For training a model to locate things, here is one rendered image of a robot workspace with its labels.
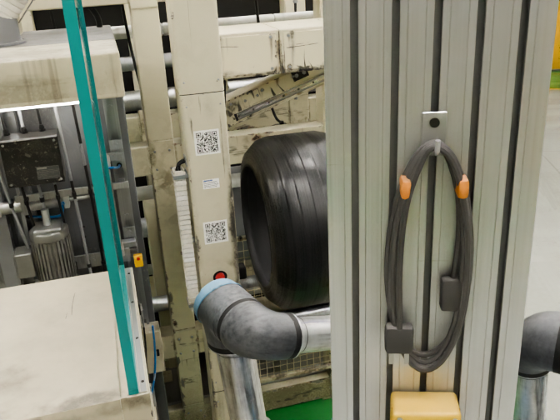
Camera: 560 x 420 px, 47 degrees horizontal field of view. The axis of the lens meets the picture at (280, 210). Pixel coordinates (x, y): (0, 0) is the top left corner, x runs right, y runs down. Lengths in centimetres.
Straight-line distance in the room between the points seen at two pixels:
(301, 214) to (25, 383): 89
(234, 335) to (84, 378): 31
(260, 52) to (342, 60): 143
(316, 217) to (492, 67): 119
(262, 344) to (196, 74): 87
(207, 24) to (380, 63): 116
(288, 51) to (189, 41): 45
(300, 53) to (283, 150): 39
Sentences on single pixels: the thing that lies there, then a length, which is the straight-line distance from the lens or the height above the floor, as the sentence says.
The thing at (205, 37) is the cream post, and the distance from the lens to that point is 186.
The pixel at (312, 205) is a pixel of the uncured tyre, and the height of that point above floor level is 133.
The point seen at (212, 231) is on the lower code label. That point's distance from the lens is 201.
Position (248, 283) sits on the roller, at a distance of 235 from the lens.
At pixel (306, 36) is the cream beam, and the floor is 175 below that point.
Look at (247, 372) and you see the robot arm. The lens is 147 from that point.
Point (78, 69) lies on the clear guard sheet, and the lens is 104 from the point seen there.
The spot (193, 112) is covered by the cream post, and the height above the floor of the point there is 160.
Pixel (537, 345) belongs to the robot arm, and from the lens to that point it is 131.
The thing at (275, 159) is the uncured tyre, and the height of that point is 144.
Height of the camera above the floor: 203
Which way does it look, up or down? 22 degrees down
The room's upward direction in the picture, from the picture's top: 3 degrees counter-clockwise
